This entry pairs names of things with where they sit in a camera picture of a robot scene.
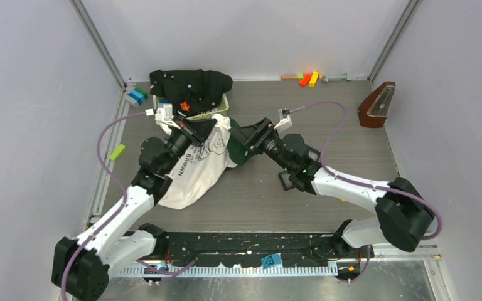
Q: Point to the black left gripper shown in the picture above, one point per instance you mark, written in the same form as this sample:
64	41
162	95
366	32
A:
196	132

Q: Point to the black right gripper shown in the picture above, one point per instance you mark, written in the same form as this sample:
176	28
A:
255	136

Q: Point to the white and green t-shirt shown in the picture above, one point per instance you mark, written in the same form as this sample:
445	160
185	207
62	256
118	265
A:
200	167

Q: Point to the black square display box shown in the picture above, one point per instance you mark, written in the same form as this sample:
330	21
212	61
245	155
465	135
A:
314	154
286	180

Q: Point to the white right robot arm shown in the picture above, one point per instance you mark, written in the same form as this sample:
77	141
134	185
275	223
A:
400	216

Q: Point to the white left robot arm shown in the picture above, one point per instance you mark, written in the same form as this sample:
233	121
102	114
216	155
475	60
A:
83	265

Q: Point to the black garment in basket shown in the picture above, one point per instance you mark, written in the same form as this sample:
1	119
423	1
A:
190	92

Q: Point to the yellow-green perforated basket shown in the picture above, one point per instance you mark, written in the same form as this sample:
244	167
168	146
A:
222	108

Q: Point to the blue and green block stack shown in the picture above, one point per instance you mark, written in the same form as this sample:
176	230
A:
136	97

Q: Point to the lime green block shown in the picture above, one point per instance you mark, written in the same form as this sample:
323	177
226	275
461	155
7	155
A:
117	152

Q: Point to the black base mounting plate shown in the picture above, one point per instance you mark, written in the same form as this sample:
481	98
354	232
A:
211	249

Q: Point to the brown wooden metronome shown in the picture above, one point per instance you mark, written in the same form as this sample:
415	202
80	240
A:
372	112

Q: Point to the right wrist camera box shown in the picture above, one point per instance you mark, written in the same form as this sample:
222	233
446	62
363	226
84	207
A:
285	121

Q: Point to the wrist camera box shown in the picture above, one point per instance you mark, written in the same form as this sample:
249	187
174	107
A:
164	114
285	121

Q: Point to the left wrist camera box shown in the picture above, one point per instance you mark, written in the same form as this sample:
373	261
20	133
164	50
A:
164	114

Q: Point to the wooden block at wall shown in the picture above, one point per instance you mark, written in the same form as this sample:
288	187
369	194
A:
294	77

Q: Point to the orange block at wall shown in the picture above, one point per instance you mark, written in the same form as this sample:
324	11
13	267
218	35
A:
305	80

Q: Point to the yellow block at wall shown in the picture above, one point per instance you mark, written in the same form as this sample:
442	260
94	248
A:
313	79

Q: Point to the teal block on rail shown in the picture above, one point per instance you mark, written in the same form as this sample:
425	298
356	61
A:
272	260

